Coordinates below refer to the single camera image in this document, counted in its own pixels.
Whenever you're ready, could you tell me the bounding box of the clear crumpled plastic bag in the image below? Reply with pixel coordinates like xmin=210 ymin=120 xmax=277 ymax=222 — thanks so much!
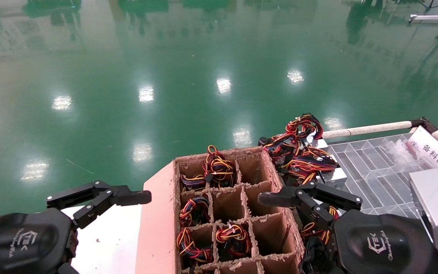
xmin=386 ymin=138 xmax=430 ymax=171

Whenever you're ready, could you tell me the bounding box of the white metal stand base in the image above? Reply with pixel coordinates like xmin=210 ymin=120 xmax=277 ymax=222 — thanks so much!
xmin=409 ymin=14 xmax=438 ymax=24

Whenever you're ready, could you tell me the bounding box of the black wire bundle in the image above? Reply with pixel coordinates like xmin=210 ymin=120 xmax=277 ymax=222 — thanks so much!
xmin=299 ymin=238 xmax=335 ymax=274

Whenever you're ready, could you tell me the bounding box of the brown divided cardboard box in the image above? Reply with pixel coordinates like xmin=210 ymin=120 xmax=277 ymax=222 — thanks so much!
xmin=135 ymin=147 xmax=306 ymax=274

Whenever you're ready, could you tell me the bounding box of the clear acrylic divided tray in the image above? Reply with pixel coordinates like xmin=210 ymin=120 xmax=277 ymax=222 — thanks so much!
xmin=325 ymin=133 xmax=434 ymax=220

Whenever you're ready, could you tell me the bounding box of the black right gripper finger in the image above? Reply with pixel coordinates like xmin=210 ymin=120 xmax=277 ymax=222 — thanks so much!
xmin=258 ymin=182 xmax=363 ymax=211

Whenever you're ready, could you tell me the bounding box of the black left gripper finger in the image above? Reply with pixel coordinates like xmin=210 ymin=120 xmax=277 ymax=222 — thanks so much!
xmin=46 ymin=180 xmax=152 ymax=210

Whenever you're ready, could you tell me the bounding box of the black pipe corner joint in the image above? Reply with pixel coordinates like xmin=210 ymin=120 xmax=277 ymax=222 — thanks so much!
xmin=410 ymin=117 xmax=438 ymax=134

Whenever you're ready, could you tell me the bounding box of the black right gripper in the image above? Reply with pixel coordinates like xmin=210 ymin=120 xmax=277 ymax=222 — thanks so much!
xmin=298 ymin=190 xmax=438 ymax=274

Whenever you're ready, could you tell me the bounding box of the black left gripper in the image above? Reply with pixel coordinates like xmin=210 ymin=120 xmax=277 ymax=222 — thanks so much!
xmin=0 ymin=190 xmax=114 ymax=274

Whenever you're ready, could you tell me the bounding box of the white sign with Chinese text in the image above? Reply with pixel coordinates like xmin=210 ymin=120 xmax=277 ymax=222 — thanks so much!
xmin=406 ymin=126 xmax=438 ymax=180

